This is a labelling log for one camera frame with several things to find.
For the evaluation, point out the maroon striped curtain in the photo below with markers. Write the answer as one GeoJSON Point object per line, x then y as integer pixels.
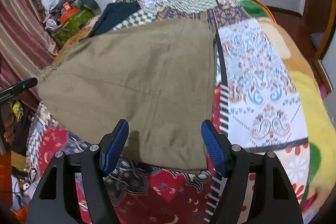
{"type": "Point", "coordinates": [26, 48]}

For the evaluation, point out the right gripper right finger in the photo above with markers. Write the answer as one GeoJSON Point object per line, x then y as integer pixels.
{"type": "Point", "coordinates": [273, 198]}

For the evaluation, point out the person's hand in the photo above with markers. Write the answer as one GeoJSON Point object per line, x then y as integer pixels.
{"type": "Point", "coordinates": [9, 129]}

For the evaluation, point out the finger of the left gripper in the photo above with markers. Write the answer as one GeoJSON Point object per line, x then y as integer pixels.
{"type": "Point", "coordinates": [18, 88]}

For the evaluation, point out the patchwork patterned bedsheet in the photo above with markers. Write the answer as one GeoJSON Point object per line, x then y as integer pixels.
{"type": "Point", "coordinates": [143, 193]}

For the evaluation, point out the dark navy folded garment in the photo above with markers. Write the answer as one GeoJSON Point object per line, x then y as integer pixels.
{"type": "Point", "coordinates": [113, 14]}

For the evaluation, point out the brown wooden door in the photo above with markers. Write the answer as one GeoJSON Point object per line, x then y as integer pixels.
{"type": "Point", "coordinates": [319, 16]}

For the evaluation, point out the olive green pants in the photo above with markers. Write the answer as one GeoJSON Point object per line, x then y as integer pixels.
{"type": "Point", "coordinates": [160, 77]}

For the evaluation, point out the yellow green fleece blanket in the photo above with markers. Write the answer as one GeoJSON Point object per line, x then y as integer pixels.
{"type": "Point", "coordinates": [282, 108]}

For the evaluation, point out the orange box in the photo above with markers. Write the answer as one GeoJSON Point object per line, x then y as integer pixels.
{"type": "Point", "coordinates": [68, 14]}

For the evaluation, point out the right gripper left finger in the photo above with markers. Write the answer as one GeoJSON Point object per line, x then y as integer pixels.
{"type": "Point", "coordinates": [55, 199]}

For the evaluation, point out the green patterned bag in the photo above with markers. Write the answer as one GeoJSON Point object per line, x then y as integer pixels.
{"type": "Point", "coordinates": [71, 27]}

